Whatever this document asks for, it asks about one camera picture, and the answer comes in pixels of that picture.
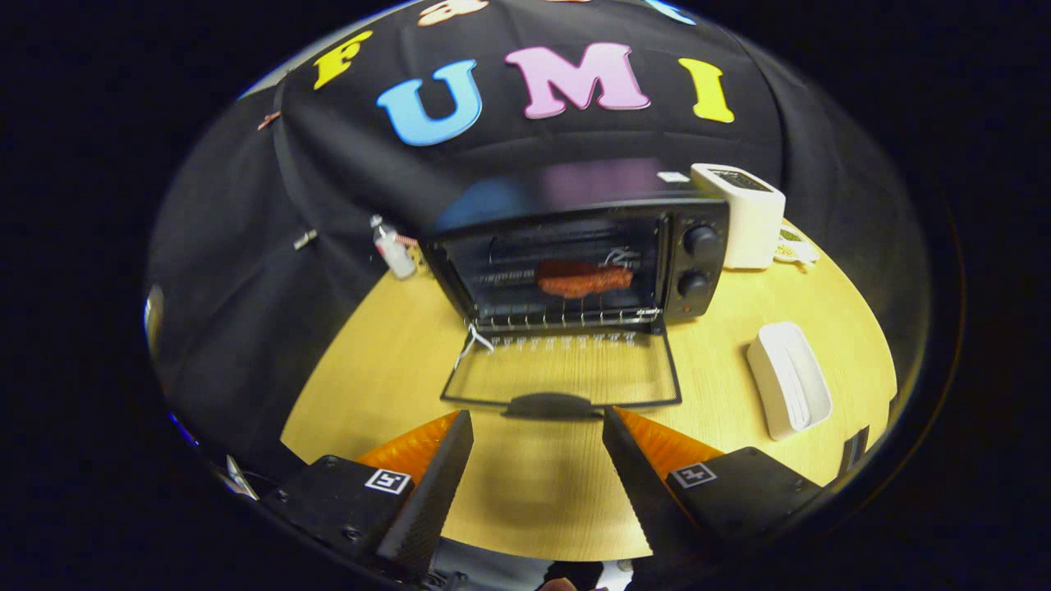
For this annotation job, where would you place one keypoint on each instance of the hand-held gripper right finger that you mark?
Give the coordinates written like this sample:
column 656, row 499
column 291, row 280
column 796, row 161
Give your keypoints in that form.
column 644, row 501

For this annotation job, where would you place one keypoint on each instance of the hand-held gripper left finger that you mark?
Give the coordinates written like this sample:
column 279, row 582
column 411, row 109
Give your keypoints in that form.
column 431, row 501

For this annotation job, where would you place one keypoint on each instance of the reddish brown steak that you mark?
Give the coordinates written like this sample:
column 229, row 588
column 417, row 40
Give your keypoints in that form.
column 583, row 281

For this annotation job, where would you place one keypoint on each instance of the black toaster oven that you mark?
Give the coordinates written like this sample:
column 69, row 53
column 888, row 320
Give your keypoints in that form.
column 698, row 263

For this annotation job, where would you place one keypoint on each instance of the white bread toaster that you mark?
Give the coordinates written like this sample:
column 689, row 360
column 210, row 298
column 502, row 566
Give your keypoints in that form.
column 751, row 222

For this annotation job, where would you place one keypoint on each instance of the white rectangular plate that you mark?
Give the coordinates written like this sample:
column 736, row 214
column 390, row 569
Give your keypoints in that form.
column 788, row 377

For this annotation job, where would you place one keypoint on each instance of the clear plastic bottle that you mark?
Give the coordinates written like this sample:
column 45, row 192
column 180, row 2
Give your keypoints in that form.
column 396, row 254

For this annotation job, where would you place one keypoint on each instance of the pink stick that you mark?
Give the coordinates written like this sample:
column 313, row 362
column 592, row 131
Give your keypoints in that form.
column 406, row 240

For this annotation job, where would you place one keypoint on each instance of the silver metal clip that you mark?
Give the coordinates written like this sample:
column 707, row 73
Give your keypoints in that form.
column 305, row 239

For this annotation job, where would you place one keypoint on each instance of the white divided seasoning dish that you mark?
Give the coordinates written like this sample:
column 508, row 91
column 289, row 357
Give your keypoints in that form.
column 795, row 249

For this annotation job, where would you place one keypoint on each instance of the pink clip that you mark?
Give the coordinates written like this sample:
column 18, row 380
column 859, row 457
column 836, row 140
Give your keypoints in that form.
column 268, row 121

